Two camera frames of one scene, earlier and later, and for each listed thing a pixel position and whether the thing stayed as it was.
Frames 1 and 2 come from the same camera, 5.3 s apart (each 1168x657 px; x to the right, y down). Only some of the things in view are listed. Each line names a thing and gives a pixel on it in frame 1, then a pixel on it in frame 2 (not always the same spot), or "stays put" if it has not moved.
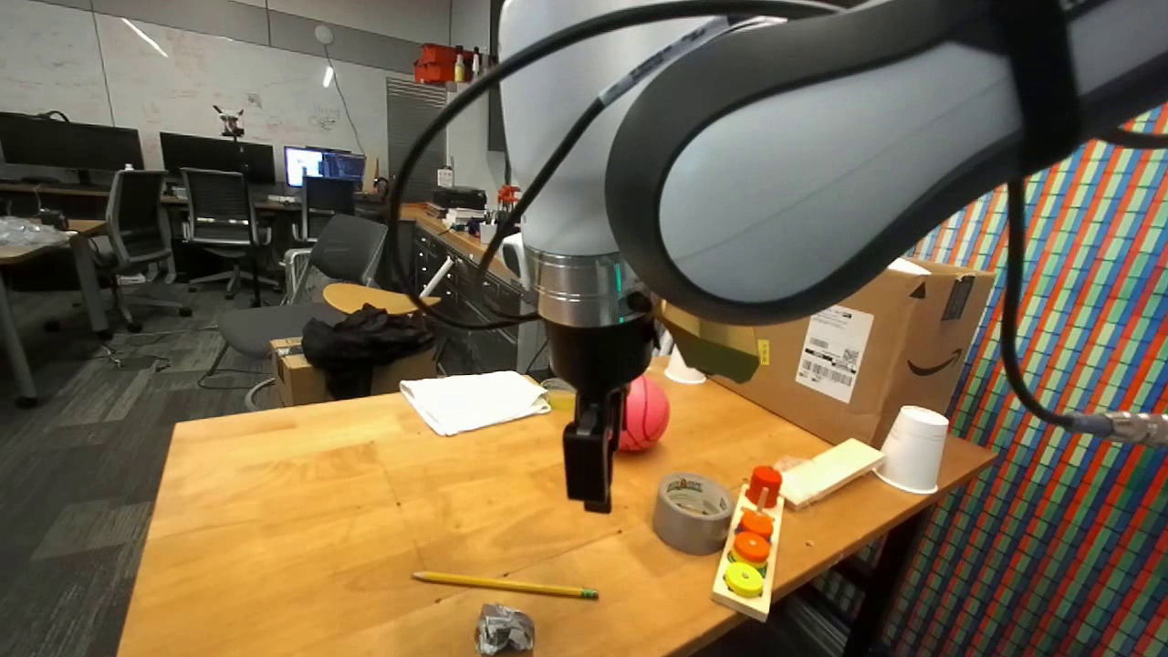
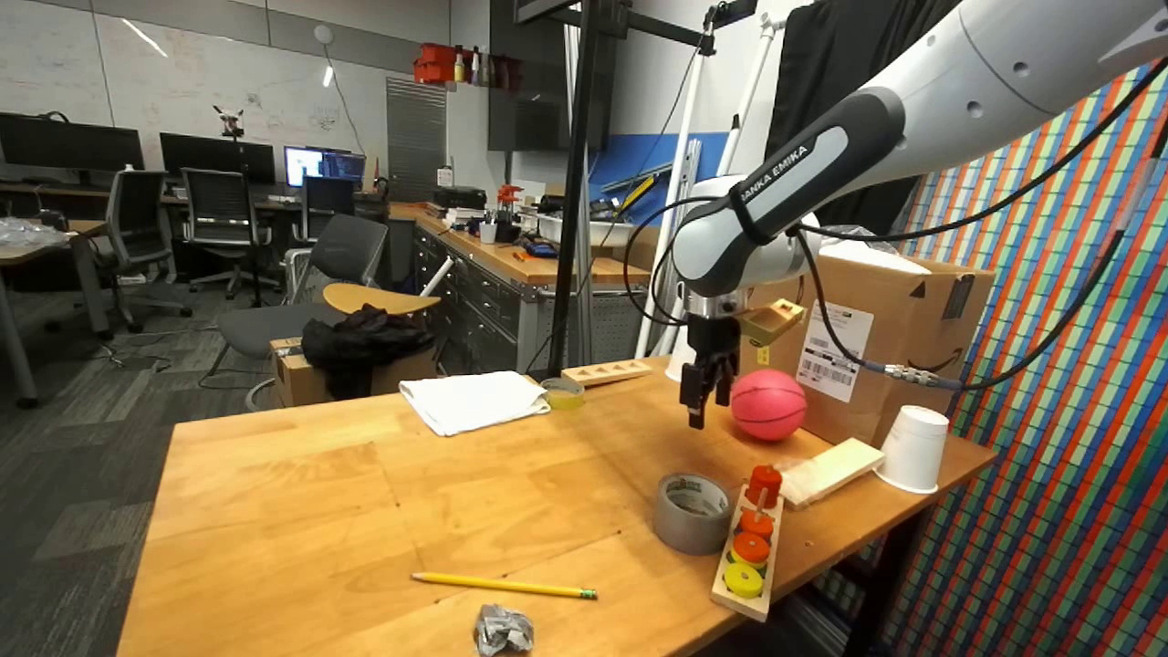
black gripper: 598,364 -> 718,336
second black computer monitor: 183,151 stays put
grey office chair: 345,248 stays put
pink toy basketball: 647,413 -> 770,401
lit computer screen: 321,162 stays put
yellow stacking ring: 743,576 stays put
